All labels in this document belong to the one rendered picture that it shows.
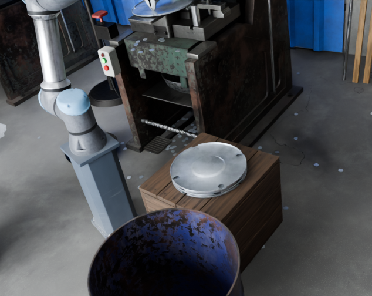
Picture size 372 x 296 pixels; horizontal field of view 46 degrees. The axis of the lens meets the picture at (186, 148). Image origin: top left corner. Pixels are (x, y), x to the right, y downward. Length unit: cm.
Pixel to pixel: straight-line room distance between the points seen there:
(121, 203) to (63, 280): 39
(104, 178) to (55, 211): 53
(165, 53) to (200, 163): 61
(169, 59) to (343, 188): 98
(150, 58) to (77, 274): 102
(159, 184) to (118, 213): 35
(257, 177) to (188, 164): 27
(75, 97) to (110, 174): 35
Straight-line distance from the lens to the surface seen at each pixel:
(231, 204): 155
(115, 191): 191
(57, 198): 238
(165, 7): 205
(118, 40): 222
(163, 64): 210
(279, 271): 179
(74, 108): 169
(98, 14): 225
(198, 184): 161
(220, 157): 171
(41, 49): 178
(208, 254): 148
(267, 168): 168
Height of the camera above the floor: 142
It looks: 36 degrees down
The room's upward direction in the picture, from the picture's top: 12 degrees counter-clockwise
